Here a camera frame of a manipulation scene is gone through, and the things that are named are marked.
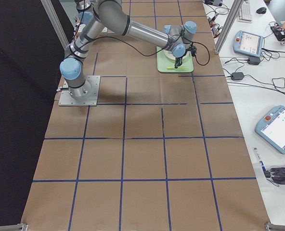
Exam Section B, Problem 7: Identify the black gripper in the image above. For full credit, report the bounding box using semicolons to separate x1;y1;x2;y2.
174;45;197;69

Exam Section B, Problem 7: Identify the yellow plastic fork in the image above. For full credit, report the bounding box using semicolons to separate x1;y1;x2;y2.
166;66;190;72

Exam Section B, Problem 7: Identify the white round plate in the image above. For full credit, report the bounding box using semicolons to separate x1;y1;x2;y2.
163;50;191;60

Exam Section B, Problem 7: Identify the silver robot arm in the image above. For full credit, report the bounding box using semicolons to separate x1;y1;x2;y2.
75;0;93;24
60;0;197;100

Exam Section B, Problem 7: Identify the light green tray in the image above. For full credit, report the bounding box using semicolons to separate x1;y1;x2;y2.
156;47;194;73

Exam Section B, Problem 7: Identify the black power adapter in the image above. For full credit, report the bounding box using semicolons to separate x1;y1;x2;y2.
231;72;244;81
247;57;261;65

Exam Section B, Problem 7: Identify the far teach pendant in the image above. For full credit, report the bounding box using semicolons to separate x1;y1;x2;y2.
233;30;264;58

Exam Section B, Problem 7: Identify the teach pendant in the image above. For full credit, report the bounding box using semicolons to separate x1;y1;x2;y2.
255;105;285;154
233;30;264;58

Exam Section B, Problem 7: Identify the white keyboard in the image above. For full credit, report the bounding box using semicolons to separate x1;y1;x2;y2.
237;0;252;23

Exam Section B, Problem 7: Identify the black computer mouse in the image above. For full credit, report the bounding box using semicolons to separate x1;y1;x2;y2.
256;7;267;14

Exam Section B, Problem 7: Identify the near teach pendant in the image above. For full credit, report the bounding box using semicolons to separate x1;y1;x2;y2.
255;105;285;154

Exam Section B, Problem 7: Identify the dark folded cloth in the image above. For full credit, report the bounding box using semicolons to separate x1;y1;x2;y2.
264;167;285;186

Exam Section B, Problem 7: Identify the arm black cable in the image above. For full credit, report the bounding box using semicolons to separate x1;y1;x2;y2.
53;33;210;92

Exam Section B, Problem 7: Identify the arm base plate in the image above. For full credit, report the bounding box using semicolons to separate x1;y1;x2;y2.
102;27;108;33
58;76;101;106

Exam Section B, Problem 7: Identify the aluminium frame post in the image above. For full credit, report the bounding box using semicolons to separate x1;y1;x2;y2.
214;0;243;55

